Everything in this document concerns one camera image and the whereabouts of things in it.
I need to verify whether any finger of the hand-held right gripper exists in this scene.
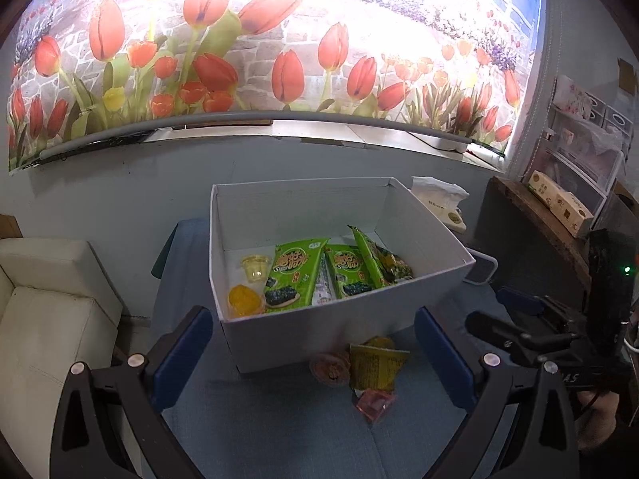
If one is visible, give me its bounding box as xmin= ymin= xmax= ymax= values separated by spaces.
xmin=496 ymin=287 xmax=588 ymax=333
xmin=465 ymin=310 xmax=576 ymax=361

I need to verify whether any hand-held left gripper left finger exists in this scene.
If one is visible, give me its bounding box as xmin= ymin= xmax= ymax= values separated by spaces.
xmin=50 ymin=306 xmax=214 ymax=479

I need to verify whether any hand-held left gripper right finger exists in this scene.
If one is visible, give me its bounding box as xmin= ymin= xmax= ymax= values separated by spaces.
xmin=414 ymin=307 xmax=580 ymax=479

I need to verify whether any yellow lid jelly cup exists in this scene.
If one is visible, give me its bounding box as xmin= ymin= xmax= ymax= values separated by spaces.
xmin=348 ymin=336 xmax=411 ymax=391

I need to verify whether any orange jelly cup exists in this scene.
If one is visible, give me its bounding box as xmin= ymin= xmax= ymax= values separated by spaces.
xmin=228 ymin=284 xmax=266 ymax=319

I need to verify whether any pink jelly cup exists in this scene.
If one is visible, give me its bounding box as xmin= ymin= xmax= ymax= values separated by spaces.
xmin=356 ymin=388 xmax=396 ymax=426

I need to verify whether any clear yellow jelly cup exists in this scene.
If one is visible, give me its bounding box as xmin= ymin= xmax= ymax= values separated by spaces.
xmin=241 ymin=254 xmax=273 ymax=283

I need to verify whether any red jelly cup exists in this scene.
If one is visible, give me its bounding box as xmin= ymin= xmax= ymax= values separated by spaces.
xmin=308 ymin=350 xmax=351 ymax=388

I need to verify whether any white cardboard box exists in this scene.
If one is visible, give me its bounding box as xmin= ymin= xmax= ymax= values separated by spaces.
xmin=208 ymin=176 xmax=476 ymax=375

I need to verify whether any green seaweed snack packet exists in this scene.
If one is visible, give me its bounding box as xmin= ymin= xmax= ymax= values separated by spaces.
xmin=324 ymin=243 xmax=375 ymax=301
xmin=264 ymin=237 xmax=329 ymax=315
xmin=348 ymin=224 xmax=415 ymax=289

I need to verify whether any person's right hand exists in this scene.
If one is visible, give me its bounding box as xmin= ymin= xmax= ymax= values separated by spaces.
xmin=580 ymin=390 xmax=621 ymax=454

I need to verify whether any wooden side shelf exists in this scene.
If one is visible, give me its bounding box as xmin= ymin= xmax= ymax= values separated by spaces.
xmin=485 ymin=174 xmax=596 ymax=283

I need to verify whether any beige patterned box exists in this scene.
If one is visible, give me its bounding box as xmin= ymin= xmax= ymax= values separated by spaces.
xmin=528 ymin=170 xmax=595 ymax=239

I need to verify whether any blue tablecloth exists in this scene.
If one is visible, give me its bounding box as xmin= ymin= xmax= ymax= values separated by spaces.
xmin=150 ymin=220 xmax=540 ymax=479

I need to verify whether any white tissue pack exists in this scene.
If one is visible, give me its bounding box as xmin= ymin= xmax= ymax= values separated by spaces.
xmin=410 ymin=176 xmax=471 ymax=234

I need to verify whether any clear drawer organizer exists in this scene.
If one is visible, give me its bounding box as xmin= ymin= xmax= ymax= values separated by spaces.
xmin=542 ymin=107 xmax=627 ymax=196

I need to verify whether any white leather sofa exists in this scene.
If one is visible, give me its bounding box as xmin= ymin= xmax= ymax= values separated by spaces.
xmin=0 ymin=238 xmax=124 ymax=465

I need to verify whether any white drawer unit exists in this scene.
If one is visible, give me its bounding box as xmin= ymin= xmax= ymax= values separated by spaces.
xmin=589 ymin=94 xmax=636 ymax=137

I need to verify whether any floral pink pouch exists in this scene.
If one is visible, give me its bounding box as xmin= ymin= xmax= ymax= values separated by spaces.
xmin=553 ymin=74 xmax=596 ymax=119

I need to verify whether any brown cardboard piece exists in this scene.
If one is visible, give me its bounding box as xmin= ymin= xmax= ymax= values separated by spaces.
xmin=0 ymin=214 xmax=24 ymax=240

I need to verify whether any small cardboard box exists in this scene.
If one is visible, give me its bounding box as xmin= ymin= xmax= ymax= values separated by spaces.
xmin=616 ymin=57 xmax=639 ymax=87

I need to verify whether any tulip print window blind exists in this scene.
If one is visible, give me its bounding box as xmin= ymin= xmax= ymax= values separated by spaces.
xmin=6 ymin=0 xmax=544 ymax=176

